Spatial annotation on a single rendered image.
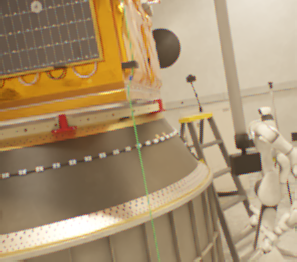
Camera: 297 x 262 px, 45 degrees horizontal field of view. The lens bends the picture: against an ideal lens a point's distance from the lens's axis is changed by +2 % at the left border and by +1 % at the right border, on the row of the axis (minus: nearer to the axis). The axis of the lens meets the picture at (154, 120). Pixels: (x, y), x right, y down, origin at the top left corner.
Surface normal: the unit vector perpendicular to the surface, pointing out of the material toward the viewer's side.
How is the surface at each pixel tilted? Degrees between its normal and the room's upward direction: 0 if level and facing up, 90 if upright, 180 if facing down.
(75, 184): 62
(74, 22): 90
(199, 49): 90
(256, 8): 90
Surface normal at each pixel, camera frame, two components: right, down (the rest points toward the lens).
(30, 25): -0.10, 0.06
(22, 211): 0.01, -0.44
